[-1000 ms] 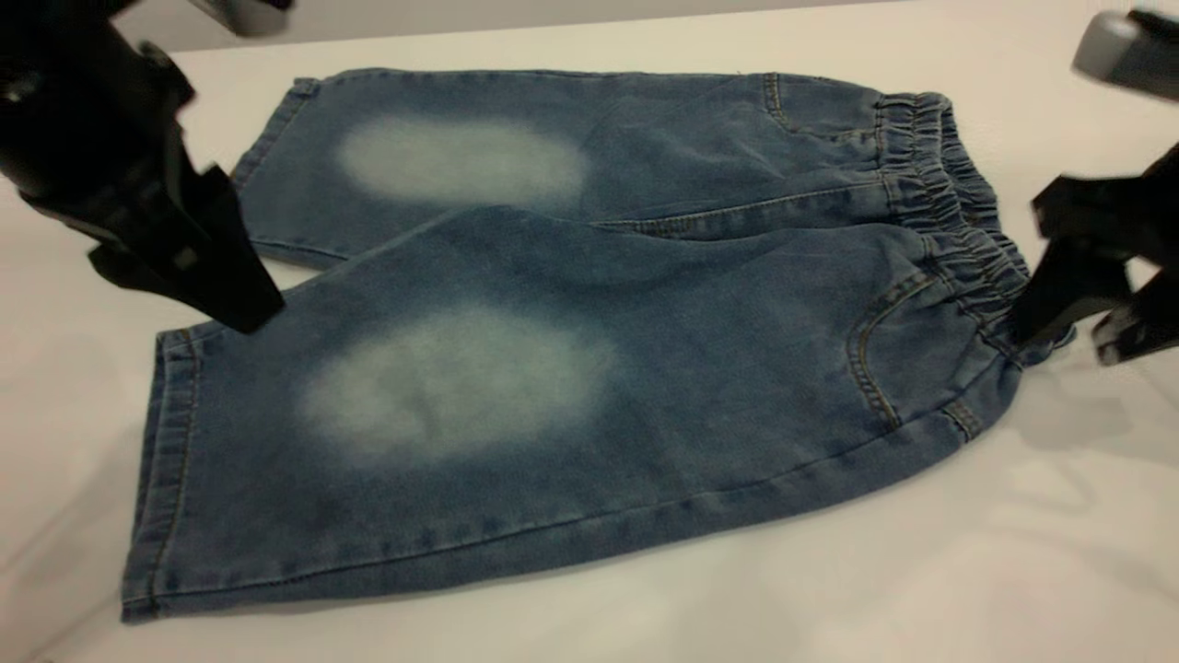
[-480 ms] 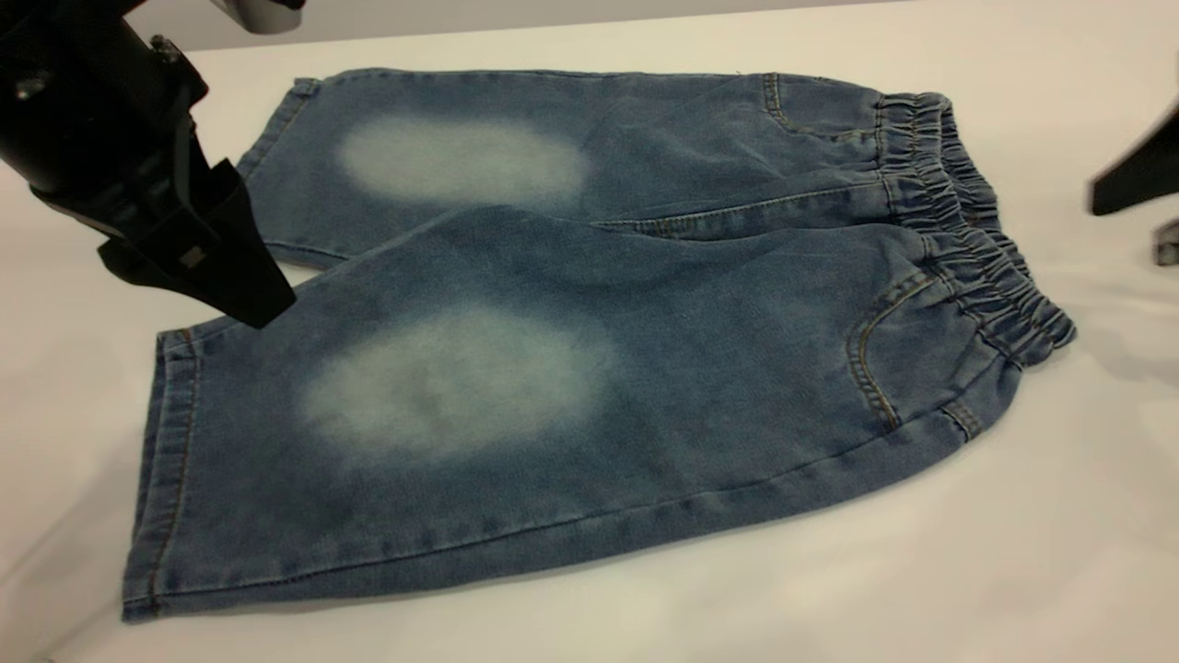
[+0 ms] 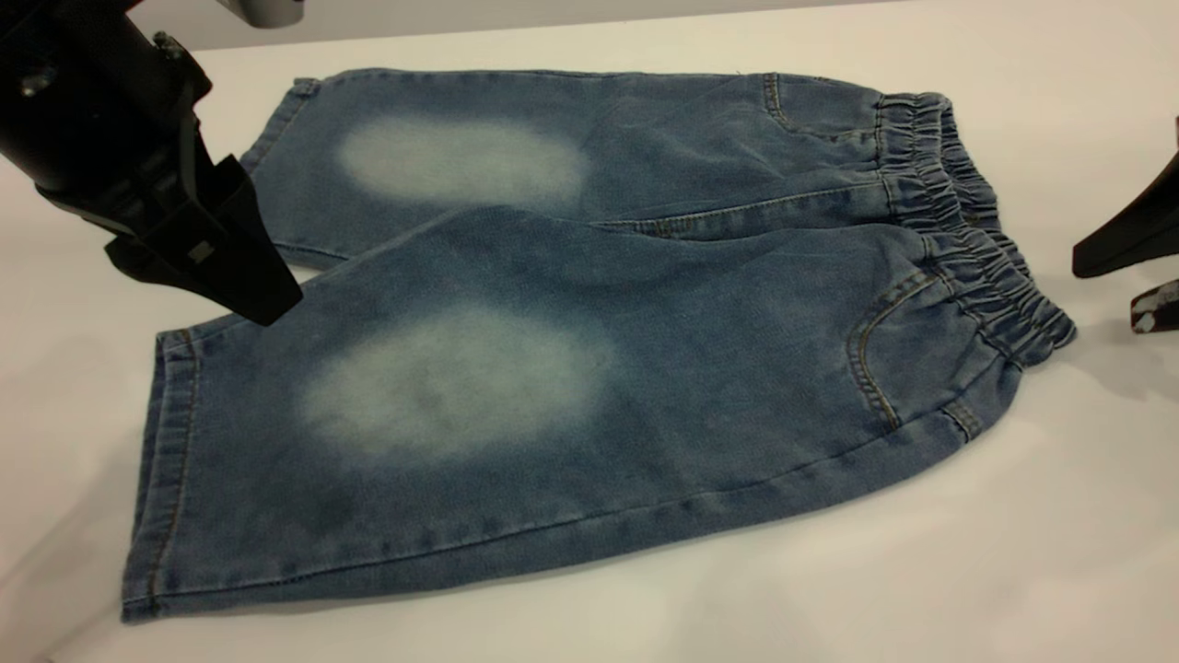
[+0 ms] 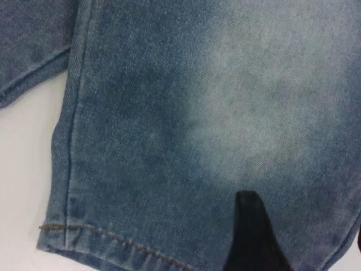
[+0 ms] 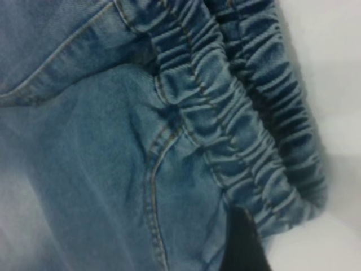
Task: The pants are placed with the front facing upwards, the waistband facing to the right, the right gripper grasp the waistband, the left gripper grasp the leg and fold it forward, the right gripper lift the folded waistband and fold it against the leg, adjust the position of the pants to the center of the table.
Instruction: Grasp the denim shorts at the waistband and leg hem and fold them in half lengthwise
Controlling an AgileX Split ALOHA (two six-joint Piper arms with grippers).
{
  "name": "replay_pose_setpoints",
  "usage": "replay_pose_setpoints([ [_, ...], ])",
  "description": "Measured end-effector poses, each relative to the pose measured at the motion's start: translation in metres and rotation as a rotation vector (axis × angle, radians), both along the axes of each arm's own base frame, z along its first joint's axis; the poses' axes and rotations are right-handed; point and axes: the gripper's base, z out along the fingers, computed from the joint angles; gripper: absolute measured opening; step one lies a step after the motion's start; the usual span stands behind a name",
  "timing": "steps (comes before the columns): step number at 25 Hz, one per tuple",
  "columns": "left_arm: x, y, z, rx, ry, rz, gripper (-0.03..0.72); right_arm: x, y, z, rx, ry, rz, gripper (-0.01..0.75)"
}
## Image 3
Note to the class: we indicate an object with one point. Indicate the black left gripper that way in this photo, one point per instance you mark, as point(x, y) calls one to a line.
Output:
point(157, 198)

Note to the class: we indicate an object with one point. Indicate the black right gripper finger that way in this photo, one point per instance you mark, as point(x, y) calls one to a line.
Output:
point(1147, 235)
point(1159, 308)

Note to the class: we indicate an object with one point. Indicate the blue denim kids jeans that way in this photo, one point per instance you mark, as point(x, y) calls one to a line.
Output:
point(645, 368)

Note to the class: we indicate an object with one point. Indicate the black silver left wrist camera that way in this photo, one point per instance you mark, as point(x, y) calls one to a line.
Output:
point(267, 11)

